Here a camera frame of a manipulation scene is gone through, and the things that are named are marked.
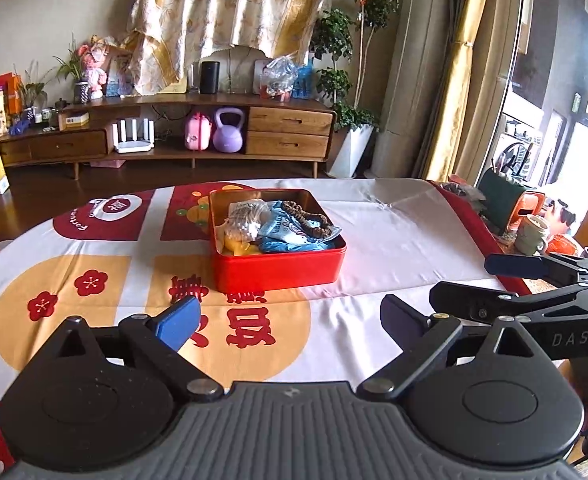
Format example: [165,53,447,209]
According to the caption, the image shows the brown scrunchie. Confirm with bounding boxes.
[280,200,343,243]

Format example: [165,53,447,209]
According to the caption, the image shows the dark green holder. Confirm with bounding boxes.
[476,167,527,233]

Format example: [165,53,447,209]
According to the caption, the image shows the clear bag of small things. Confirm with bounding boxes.
[259,56,299,101]

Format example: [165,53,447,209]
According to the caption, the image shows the purple kettlebell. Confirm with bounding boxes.
[212,107,247,153]

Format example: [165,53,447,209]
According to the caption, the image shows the orange gift box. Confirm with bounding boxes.
[0,72,24,116]

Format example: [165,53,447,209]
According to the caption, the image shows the wooden television cabinet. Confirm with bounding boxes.
[0,96,337,181]

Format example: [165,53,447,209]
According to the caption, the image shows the yellow curtain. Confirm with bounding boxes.
[421,0,505,183]

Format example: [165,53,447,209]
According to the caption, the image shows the covered standing air conditioner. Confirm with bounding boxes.
[371,0,455,181]

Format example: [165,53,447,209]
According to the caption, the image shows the thin leafy potted plant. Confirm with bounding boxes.
[16,60,49,121]

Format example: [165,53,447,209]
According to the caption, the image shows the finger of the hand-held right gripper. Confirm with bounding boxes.
[485,254,588,278]
[430,281,530,322]

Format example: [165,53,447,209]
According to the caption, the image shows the red tin box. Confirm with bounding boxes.
[208,188,347,293]

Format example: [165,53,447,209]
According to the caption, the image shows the white router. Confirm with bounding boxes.
[112,117,155,154]

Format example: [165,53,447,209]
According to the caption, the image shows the orange container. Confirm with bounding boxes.
[508,191,546,233]

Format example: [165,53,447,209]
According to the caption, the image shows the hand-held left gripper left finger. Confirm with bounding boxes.
[38,295,223,403]

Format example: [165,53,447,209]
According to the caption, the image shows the bunch of brushes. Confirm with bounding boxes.
[489,142,535,181]

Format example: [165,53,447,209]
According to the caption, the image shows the black speaker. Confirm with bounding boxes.
[199,61,222,95]

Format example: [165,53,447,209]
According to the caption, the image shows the potted tree white planter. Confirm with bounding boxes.
[311,0,399,178]

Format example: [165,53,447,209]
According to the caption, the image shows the washing machine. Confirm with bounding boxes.
[496,115,547,186]

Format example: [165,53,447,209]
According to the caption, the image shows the green mug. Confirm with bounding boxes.
[514,214,550,257]

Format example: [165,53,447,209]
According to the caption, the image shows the pink toy case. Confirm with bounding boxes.
[184,111,213,151]

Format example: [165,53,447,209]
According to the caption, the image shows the beige flat box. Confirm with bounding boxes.
[58,111,90,130]

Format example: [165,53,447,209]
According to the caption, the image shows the plant in patterned pot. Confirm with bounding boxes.
[54,35,94,105]

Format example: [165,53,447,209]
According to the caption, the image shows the floral cloth cover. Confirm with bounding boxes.
[126,0,342,96]

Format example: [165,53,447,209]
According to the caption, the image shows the blue picture card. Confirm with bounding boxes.
[104,45,134,97]

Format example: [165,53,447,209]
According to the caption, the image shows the pink plush doll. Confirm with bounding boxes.
[78,35,109,100]

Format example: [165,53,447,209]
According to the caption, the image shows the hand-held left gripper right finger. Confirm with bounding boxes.
[354,294,550,403]

